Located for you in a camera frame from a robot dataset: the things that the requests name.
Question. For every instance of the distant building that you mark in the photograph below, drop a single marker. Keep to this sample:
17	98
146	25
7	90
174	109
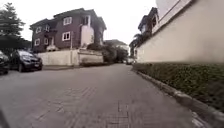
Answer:
115	43

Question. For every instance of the grey kerb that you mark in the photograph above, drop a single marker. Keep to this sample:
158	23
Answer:
186	101

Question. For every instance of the grey brick paved road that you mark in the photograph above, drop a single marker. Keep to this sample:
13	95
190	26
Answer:
93	96

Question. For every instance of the palm tree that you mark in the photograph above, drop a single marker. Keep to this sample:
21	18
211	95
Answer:
137	39

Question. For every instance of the dark green trees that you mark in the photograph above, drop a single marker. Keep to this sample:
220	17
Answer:
10	30

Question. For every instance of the vehicle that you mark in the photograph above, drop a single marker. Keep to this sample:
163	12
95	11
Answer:
129	61

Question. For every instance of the low green hedge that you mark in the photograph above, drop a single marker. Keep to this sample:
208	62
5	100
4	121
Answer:
186	78

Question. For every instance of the dark building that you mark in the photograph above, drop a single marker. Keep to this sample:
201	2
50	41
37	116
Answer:
148	21

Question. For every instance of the green trees and bushes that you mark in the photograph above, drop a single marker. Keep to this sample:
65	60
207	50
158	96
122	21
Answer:
111	54

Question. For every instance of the black car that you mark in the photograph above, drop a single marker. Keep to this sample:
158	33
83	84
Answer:
26	61

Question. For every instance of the dark car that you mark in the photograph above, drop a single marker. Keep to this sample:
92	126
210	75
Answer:
2	63

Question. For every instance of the cream boundary wall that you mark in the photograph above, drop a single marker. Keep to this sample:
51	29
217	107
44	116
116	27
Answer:
186	40

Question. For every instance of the brown multi-storey building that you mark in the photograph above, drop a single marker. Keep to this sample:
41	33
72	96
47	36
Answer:
66	31

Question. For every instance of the white boundary wall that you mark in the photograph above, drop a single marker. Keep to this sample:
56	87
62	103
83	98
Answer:
60	57

